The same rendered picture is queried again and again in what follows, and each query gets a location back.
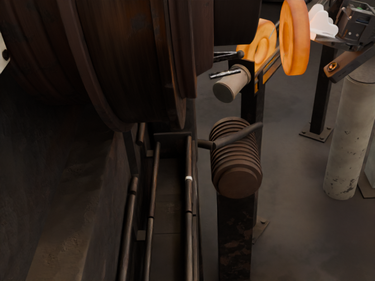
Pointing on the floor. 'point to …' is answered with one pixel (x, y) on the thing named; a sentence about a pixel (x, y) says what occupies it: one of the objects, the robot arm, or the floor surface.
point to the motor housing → (235, 197)
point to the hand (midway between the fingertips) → (294, 28)
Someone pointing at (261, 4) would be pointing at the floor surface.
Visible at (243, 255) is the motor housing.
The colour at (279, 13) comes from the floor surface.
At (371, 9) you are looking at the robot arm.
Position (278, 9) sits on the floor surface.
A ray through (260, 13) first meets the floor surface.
